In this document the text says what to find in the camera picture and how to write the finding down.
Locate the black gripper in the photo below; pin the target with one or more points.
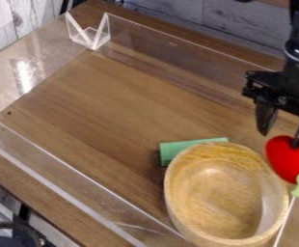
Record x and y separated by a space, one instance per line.
278 88

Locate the red felt strawberry toy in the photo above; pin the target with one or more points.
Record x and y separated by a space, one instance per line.
284 158

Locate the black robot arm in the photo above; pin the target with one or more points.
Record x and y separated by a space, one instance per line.
292 45

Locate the wooden bowl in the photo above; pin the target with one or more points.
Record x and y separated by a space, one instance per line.
225 197

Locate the green rectangular block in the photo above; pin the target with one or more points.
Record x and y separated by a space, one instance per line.
173 148

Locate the black clamp base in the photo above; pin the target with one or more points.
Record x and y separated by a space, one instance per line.
25 233

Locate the clear acrylic front wall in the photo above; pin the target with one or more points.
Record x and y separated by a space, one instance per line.
92 214

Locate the clear acrylic corner bracket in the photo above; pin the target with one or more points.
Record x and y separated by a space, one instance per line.
92 37

